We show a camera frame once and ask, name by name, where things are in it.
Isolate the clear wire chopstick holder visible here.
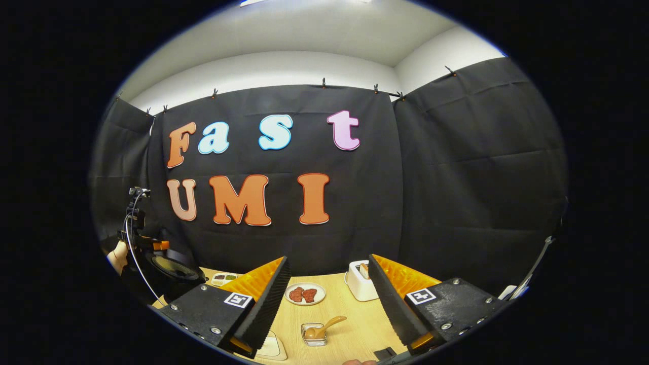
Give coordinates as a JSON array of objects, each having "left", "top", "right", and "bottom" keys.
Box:
[{"left": 301, "top": 323, "right": 328, "bottom": 347}]

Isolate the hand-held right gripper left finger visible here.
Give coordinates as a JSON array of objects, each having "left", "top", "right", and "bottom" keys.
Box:
[{"left": 152, "top": 256, "right": 292, "bottom": 358}]

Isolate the white round plate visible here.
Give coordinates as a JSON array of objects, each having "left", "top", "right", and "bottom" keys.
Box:
[{"left": 284, "top": 282, "right": 327, "bottom": 306}]

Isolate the black silver rice cooker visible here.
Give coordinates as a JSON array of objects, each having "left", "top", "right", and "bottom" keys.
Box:
[{"left": 145, "top": 248, "right": 207, "bottom": 302}]

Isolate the wooden spoon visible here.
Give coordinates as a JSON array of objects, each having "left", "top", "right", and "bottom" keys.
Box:
[{"left": 304, "top": 316, "right": 348, "bottom": 340}]

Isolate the black backdrop cloth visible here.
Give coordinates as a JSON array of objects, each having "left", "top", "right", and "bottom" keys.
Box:
[{"left": 90, "top": 57, "right": 568, "bottom": 295}]

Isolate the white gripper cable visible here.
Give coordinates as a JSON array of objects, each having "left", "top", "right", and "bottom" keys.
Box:
[{"left": 124, "top": 213, "right": 168, "bottom": 307}]

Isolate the white toaster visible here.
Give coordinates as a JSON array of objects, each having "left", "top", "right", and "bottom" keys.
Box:
[{"left": 346, "top": 260, "right": 380, "bottom": 302}]

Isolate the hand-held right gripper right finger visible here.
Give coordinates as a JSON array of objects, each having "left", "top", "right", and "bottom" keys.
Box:
[{"left": 368, "top": 253, "right": 508, "bottom": 355}]

